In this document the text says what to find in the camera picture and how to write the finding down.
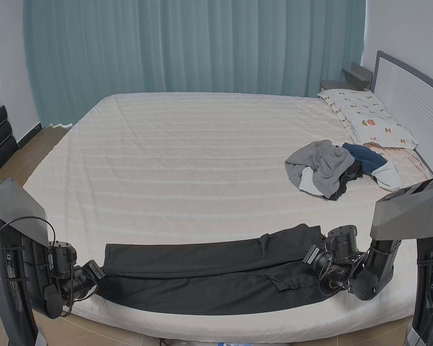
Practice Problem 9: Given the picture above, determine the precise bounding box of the black T-shirt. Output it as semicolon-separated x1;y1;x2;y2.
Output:
95;223;342;316

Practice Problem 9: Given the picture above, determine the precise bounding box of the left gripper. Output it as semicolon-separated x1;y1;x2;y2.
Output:
83;260;107;284

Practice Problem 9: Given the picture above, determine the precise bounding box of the bed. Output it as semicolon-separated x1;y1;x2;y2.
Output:
22;50;433;338

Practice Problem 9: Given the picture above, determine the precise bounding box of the grey bedside table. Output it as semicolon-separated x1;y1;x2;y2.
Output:
321;62;374;91

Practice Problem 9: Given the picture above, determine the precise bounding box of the white printed pillow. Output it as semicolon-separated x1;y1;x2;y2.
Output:
317;88;419;148

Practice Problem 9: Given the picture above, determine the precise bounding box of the black cable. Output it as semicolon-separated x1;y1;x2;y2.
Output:
0;216;56;284

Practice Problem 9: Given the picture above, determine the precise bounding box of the pile of clothes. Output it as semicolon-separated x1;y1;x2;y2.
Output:
284;139;402;202

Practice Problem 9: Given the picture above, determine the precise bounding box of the blue-green curtain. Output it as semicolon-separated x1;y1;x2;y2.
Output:
23;0;367;127

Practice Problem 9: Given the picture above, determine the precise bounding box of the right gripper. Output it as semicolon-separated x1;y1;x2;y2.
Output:
302;244;333;272

